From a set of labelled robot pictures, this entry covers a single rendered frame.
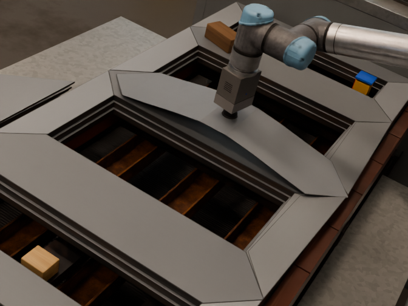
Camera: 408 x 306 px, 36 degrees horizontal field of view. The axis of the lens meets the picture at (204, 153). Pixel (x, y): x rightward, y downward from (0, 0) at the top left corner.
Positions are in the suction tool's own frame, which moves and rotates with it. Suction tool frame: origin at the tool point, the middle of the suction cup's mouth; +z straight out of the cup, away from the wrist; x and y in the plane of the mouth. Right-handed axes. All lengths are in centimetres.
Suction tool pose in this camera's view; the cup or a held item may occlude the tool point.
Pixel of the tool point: (228, 118)
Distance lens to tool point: 166.9
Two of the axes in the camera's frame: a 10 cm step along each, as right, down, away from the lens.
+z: -2.0, 7.8, 5.9
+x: 7.2, 5.3, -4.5
